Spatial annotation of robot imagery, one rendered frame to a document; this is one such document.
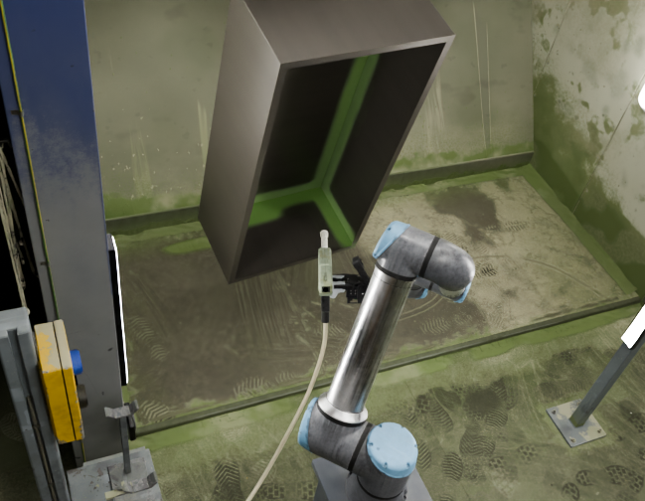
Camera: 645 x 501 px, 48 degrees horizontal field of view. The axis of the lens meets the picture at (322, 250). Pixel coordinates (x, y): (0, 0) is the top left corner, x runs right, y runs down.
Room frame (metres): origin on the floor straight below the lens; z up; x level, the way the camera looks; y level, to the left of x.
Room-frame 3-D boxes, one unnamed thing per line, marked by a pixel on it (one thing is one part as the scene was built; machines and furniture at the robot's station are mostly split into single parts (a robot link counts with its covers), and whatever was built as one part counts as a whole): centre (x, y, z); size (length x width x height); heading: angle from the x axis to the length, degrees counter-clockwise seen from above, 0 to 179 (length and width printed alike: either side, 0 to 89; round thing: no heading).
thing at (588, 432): (1.95, -1.27, 0.01); 0.20 x 0.20 x 0.01; 30
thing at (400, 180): (3.07, 0.02, 0.11); 2.70 x 0.02 x 0.13; 120
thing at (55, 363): (0.78, 0.46, 1.42); 0.12 x 0.06 x 0.26; 30
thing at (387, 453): (1.11, -0.30, 0.83); 0.17 x 0.15 x 0.18; 73
